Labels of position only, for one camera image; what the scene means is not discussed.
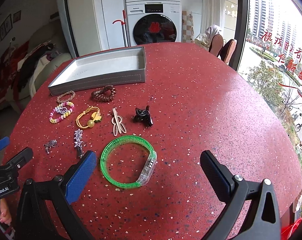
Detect grey jewelry tray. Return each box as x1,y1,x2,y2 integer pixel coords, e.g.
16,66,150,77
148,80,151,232
48,47,147,96

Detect silver star hair clip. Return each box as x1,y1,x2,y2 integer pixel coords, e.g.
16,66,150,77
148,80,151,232
74,129,84,159

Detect green translucent bangle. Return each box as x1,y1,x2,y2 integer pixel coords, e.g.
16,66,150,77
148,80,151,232
100,135,157,189

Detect wall picture frames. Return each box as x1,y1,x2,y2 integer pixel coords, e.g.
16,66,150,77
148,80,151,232
0,10,21,42

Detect beige braided bracelet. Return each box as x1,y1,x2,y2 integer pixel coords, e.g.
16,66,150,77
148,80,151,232
56,90,76,104

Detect black claw hair clip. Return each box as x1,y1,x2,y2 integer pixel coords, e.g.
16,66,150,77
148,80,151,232
133,105,153,127

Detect red-handled mop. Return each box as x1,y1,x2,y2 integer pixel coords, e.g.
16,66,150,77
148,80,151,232
112,10,130,47

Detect cream sofa with clothes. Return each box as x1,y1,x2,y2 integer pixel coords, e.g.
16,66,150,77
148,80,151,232
6,19,72,113

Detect white bag on chair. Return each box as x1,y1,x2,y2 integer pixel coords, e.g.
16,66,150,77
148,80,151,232
194,24,222,51

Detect white cabinet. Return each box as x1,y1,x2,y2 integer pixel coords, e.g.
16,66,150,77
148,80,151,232
56,0,125,58

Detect person's left hand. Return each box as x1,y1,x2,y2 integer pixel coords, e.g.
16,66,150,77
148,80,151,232
0,198,12,225

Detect small silver brooch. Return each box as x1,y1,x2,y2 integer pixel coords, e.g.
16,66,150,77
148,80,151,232
44,140,57,154

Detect brown chair left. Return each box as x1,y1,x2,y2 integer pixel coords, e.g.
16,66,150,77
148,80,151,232
209,34,224,57

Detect pink yellow beaded bracelet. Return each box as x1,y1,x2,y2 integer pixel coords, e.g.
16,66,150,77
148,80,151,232
48,101,76,125

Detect checkered cloth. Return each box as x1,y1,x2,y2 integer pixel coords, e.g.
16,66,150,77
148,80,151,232
182,10,194,43

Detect yellow hair tie with charm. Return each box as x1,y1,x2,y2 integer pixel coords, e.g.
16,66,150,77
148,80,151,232
75,106,103,130

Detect brown chair right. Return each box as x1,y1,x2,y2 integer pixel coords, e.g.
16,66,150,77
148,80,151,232
219,39,237,64

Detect white washing machine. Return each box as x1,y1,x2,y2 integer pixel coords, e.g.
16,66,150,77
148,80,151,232
126,1,182,46

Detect brown chair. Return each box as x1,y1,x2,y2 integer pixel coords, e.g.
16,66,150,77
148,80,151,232
209,34,224,57
219,39,237,64

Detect beige hair clip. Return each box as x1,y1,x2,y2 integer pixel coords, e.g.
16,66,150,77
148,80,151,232
111,108,127,137

